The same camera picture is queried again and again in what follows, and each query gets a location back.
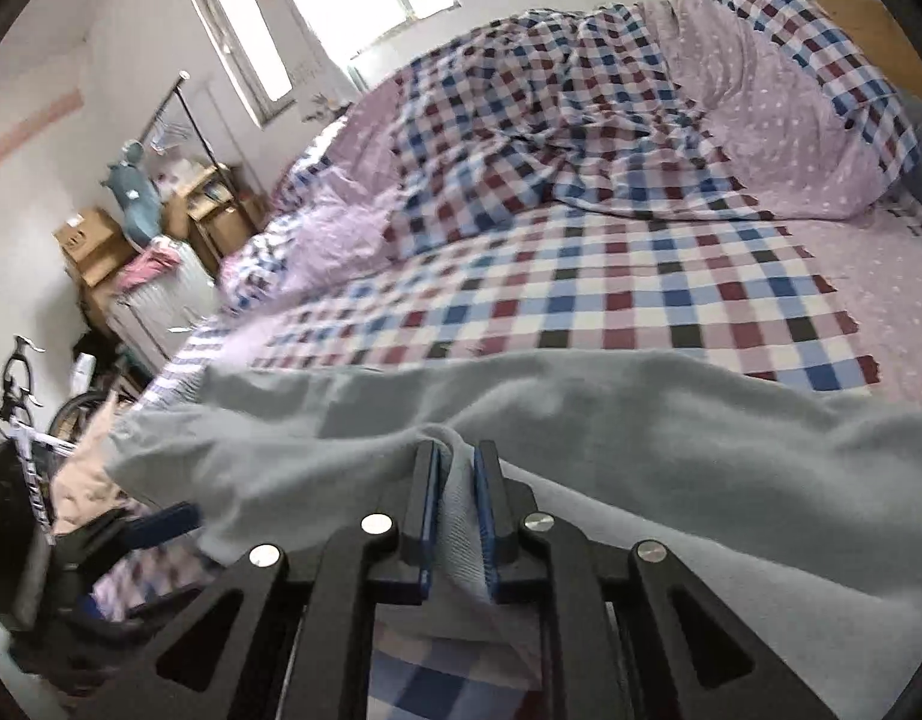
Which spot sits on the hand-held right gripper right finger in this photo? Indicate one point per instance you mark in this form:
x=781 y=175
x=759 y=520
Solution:
x=485 y=517

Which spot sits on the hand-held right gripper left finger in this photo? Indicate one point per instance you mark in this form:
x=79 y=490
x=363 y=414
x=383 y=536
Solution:
x=429 y=517

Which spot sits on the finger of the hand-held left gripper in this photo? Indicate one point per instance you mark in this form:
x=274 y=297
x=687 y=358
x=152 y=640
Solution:
x=164 y=523

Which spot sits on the light blue denim pants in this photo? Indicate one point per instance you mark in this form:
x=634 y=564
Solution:
x=656 y=427

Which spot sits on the metal clothes rack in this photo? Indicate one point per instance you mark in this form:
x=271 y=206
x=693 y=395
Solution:
x=179 y=120

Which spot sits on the peach cloth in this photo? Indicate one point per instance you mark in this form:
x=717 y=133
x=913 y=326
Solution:
x=86 y=480

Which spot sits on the bicycle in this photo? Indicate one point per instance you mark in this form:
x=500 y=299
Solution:
x=26 y=420

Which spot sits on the white ribbed suitcase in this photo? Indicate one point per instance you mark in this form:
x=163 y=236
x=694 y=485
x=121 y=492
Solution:
x=161 y=315

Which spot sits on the checkered bed sheet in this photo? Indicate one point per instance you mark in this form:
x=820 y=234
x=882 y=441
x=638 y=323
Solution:
x=581 y=300

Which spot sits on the pink cloth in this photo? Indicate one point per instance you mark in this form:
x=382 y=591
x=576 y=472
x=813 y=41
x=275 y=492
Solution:
x=149 y=262

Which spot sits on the cardboard box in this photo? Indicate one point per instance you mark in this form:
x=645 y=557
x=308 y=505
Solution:
x=89 y=240

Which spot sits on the wooden shelf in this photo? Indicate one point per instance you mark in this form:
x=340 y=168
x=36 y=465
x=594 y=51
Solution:
x=217 y=210

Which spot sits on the teal garment on rack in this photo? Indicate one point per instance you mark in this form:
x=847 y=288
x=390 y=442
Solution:
x=134 y=195

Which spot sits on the checkered quilt with purple lace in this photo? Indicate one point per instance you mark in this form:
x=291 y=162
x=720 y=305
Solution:
x=506 y=127

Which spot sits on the window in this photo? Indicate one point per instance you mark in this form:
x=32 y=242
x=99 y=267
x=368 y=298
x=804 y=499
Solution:
x=318 y=7

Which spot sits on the wooden headboard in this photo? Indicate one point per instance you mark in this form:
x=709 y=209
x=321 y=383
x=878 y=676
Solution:
x=873 y=30

